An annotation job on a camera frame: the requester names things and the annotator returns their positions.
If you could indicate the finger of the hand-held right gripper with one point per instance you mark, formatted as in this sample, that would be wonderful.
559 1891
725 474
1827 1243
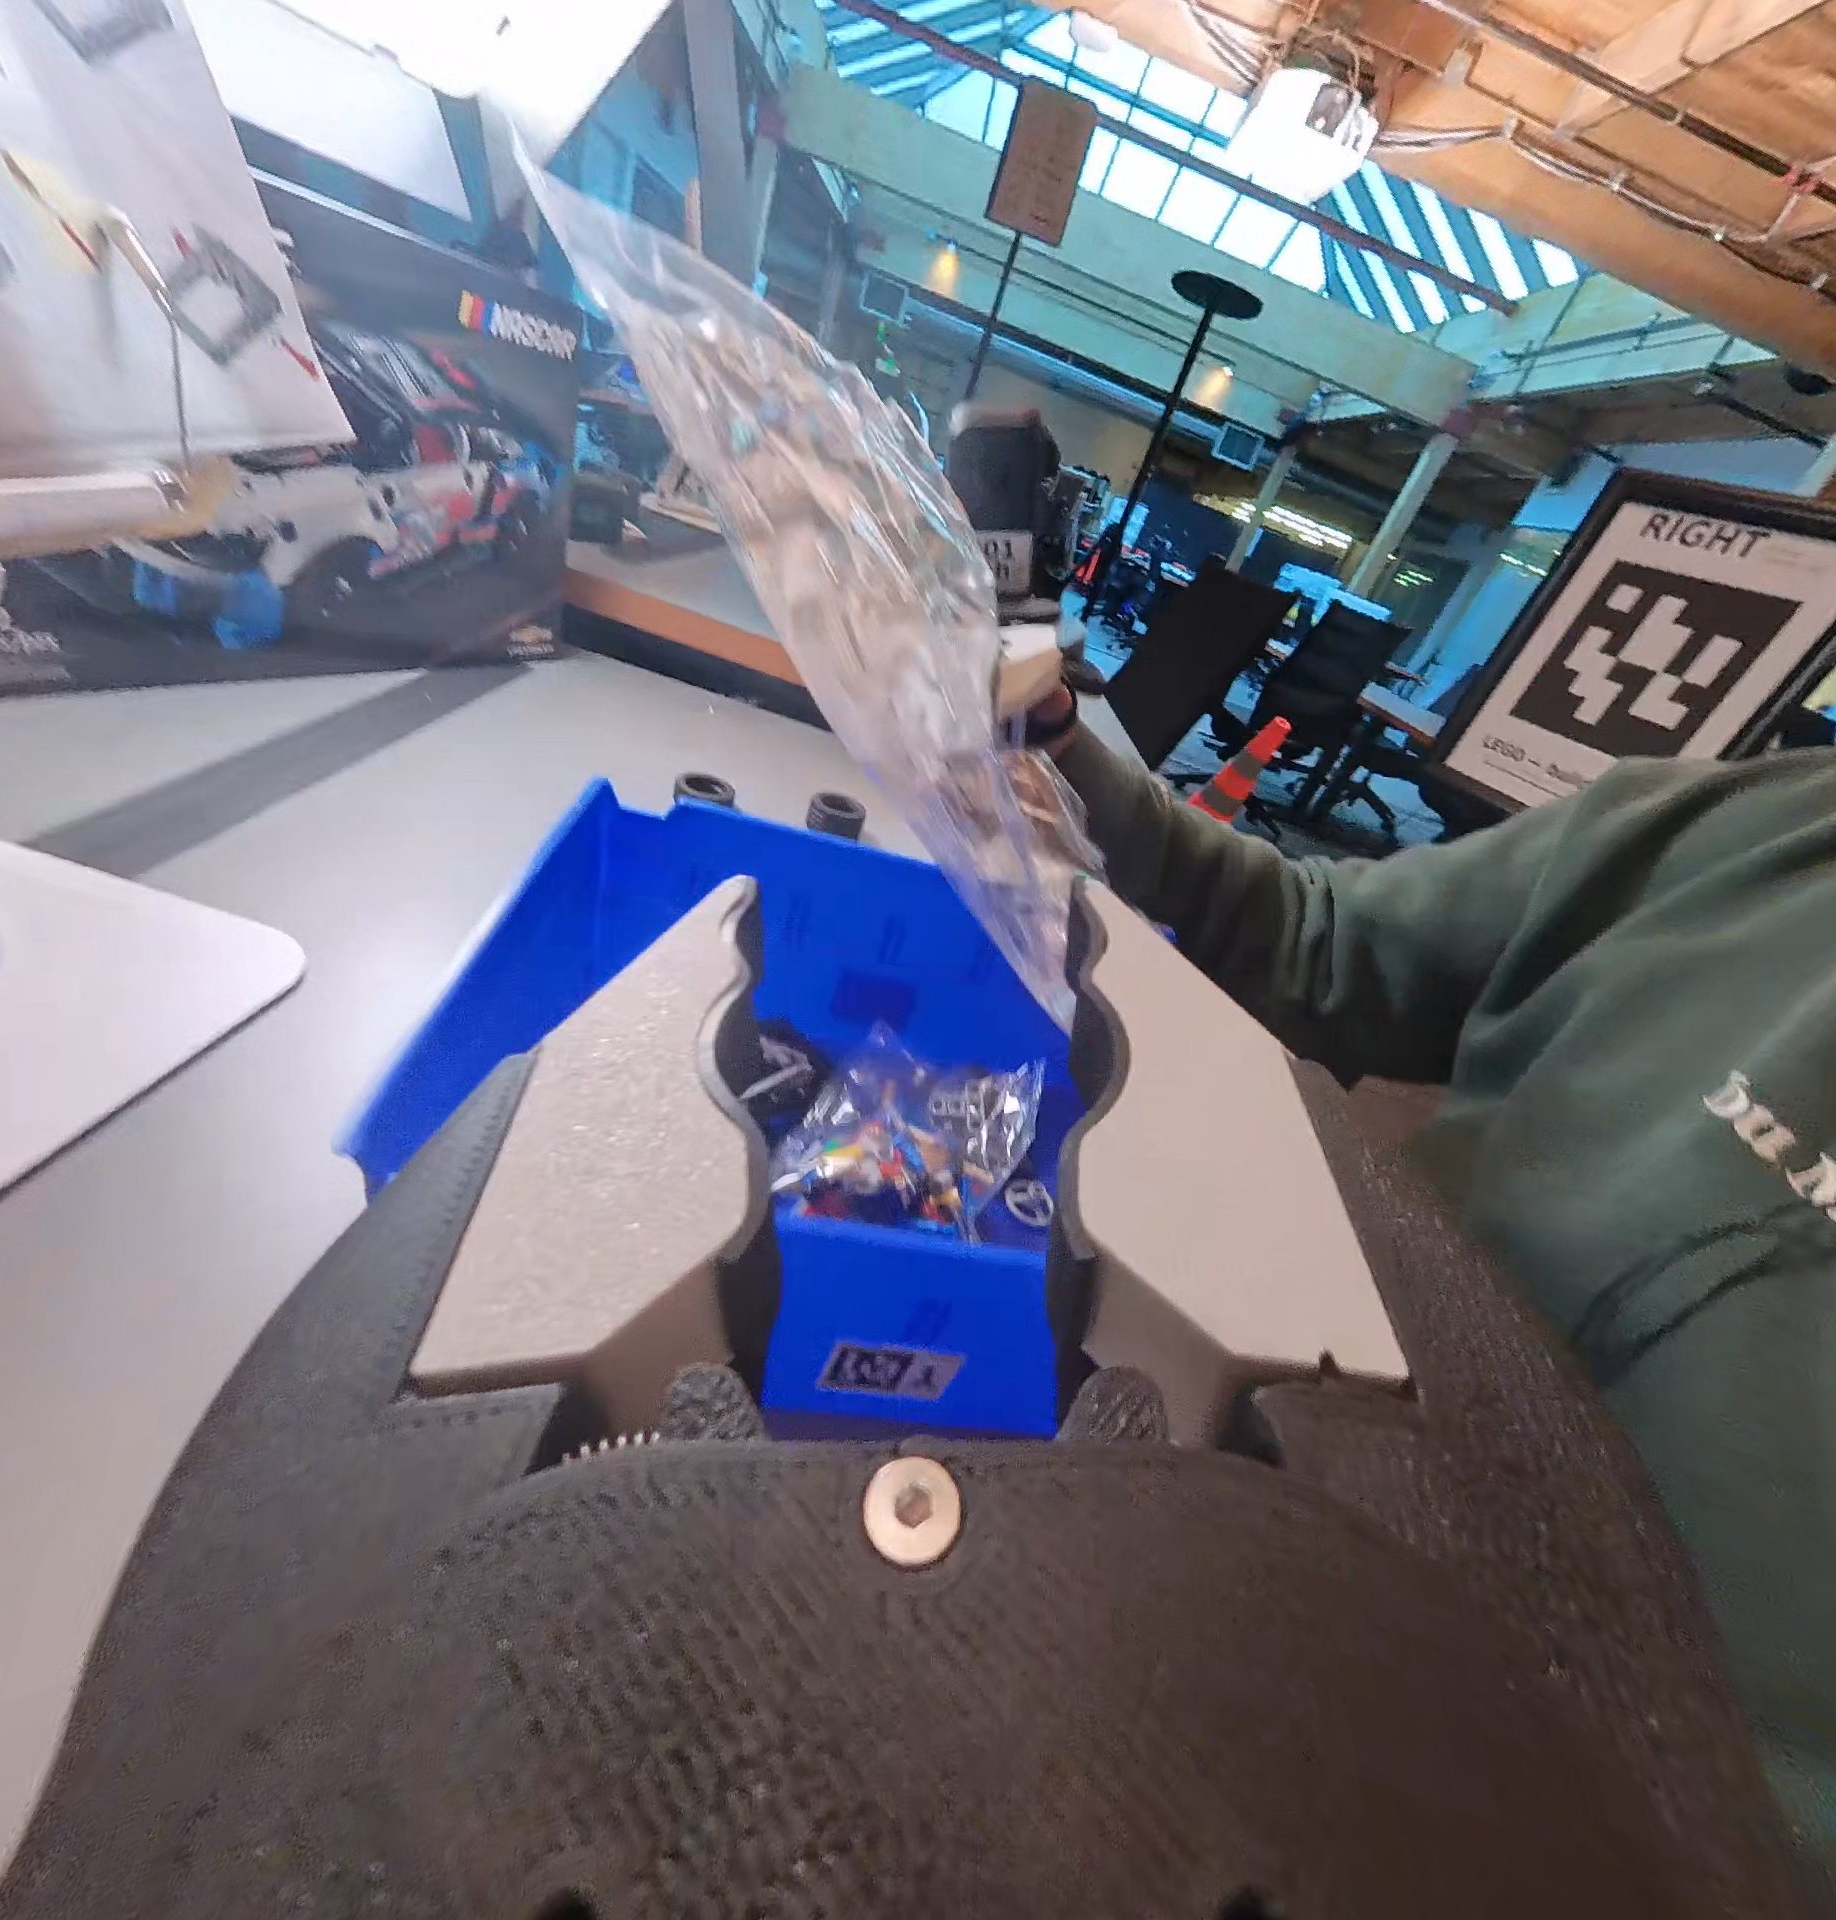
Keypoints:
1030 668

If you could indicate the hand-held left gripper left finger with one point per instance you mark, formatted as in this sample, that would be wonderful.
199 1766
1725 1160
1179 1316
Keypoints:
588 1201

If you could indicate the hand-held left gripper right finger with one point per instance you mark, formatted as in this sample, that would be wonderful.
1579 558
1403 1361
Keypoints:
1250 1201

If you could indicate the small clear plastic bag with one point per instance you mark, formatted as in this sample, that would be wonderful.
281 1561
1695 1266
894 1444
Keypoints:
797 527

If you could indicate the blue plastic bin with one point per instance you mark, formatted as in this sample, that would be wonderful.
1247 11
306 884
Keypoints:
918 1322

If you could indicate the lego instruction booklet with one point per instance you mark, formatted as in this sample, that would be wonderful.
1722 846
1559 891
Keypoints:
108 225

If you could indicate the person's right forearm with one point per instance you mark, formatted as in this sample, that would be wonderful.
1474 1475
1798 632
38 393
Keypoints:
1278 932

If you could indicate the lego set box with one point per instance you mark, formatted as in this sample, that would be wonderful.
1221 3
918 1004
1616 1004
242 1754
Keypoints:
408 451

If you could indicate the orange traffic cone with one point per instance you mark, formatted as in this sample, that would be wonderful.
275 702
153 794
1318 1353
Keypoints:
1250 767

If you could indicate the black floor lamp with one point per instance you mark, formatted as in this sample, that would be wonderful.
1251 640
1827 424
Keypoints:
1214 292

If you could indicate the black office chair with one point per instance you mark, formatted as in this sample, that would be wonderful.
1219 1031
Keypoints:
1324 674

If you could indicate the brown sign board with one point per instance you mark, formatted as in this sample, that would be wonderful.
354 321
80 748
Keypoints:
1043 158

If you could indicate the clear bag of colourful pieces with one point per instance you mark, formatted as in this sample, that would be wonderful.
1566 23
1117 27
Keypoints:
918 1142

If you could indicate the grey wood-edged table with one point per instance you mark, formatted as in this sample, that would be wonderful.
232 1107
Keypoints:
679 601

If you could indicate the white ceiling projector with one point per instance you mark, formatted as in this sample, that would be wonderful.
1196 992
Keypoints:
1300 127

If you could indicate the person's green sweatshirt torso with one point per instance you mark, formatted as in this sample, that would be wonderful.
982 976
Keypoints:
1729 1274

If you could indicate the white book stand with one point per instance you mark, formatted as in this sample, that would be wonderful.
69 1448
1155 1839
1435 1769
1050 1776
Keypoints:
92 1005

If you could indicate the white lit panel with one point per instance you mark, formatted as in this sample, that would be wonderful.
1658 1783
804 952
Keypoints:
559 60

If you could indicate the black white marker sign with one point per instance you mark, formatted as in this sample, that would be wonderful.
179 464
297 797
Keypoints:
1683 646

